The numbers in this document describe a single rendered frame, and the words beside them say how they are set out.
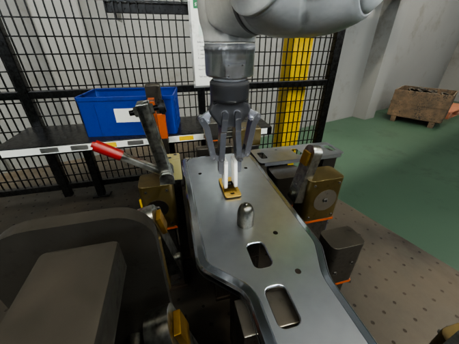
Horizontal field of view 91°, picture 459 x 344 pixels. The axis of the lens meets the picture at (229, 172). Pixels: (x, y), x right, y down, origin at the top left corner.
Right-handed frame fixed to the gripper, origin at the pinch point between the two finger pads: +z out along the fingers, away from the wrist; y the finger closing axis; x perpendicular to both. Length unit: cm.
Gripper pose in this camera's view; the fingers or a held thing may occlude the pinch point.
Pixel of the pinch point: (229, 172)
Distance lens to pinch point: 52.6
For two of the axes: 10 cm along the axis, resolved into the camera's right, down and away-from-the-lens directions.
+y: 9.7, -1.2, 2.1
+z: 0.0, 8.7, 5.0
